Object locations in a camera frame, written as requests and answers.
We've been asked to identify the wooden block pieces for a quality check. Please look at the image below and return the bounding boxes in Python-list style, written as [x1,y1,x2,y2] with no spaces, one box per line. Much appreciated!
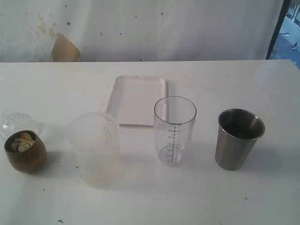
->
[11,133,33,152]

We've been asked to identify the brown wooden cup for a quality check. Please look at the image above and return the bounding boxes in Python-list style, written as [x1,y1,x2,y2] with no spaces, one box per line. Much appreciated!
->
[4,130,47,173]

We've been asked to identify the clear graduated shaker cup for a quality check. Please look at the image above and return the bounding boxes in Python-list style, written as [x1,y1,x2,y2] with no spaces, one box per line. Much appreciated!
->
[154,96,197,166]

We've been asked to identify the clear dome shaker lid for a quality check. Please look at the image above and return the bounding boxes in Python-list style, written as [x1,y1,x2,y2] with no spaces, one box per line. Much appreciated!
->
[0,109,41,142]

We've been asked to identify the white rectangular tray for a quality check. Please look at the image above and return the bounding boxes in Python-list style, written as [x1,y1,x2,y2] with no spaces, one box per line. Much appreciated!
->
[106,76,168,127]

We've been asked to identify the translucent plastic lidded container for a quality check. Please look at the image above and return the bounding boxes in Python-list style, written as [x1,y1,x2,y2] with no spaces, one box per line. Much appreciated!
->
[67,112,123,189]

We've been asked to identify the stainless steel tumbler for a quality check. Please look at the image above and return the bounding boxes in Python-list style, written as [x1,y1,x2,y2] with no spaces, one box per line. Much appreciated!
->
[215,109,265,171]

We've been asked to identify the dark window frame post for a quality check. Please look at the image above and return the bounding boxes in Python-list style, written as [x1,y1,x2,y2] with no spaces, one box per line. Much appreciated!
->
[265,0,291,60]

